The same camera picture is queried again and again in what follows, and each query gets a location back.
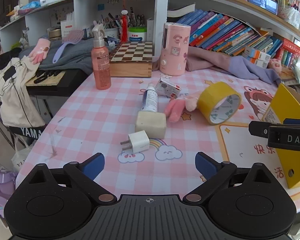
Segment wooden chess box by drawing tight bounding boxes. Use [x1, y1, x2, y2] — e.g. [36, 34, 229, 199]
[109, 41, 153, 78]

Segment red tassel ornament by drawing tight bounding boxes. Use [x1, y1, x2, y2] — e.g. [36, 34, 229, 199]
[121, 0, 128, 43]

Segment pink pig plush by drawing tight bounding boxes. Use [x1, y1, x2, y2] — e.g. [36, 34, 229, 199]
[267, 59, 282, 74]

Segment grey folded clothing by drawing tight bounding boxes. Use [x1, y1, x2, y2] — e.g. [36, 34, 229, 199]
[18, 38, 116, 72]

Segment purple hair brush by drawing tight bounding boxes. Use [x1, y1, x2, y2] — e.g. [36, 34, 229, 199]
[52, 29, 84, 63]

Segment white cream tube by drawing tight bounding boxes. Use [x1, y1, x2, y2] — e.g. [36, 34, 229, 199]
[141, 83, 158, 112]

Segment yellow tape roll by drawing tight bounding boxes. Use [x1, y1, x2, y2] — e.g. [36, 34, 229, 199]
[197, 82, 242, 125]

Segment white shelf unit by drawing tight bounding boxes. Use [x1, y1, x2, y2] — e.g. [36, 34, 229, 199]
[0, 0, 300, 59]

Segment cream tote bag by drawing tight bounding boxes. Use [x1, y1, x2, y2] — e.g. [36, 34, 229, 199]
[0, 56, 45, 128]

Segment white green pen jar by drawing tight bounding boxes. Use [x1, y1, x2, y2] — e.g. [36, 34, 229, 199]
[128, 26, 147, 42]

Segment purple pink cloth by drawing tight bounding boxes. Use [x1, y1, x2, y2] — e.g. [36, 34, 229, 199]
[186, 47, 281, 85]

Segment pink knit glove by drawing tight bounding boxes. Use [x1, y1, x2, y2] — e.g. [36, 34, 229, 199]
[28, 38, 51, 64]

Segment pink plush glove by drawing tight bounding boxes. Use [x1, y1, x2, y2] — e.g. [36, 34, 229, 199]
[164, 92, 202, 122]

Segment black keyboard piano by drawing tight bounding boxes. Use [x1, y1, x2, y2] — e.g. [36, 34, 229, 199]
[26, 69, 88, 97]

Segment pink checkered tablecloth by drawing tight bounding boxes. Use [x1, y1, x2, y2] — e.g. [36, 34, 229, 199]
[17, 69, 287, 196]

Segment purple backpack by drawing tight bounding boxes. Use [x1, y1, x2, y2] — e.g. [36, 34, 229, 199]
[0, 169, 17, 218]

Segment row of books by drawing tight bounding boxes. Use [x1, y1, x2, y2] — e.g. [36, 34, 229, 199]
[177, 9, 300, 67]

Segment small white pink box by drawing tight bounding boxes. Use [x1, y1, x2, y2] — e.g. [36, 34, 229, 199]
[155, 77, 181, 98]

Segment pink spray bottle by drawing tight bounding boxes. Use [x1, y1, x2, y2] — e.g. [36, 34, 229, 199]
[91, 24, 111, 90]

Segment blue phone on shelf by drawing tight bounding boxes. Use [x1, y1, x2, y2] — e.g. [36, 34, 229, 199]
[248, 0, 278, 15]

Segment yellow cardboard box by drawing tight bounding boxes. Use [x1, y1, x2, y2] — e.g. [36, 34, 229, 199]
[262, 84, 300, 189]

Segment white power adapter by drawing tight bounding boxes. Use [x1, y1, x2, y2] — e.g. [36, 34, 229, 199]
[120, 131, 150, 153]

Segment orange white medicine boxes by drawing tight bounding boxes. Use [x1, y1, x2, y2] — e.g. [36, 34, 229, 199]
[242, 46, 270, 69]

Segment pink cylindrical humidifier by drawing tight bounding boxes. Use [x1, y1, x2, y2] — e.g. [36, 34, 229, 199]
[159, 22, 191, 76]

